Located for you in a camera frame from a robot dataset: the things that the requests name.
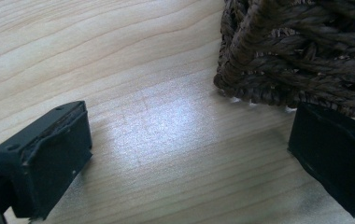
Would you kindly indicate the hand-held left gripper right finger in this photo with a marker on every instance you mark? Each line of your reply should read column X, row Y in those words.
column 337, row 161

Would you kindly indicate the brown wicker basket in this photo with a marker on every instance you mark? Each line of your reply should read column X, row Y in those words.
column 300, row 53

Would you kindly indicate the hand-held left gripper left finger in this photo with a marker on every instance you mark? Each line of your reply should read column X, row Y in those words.
column 51, row 168

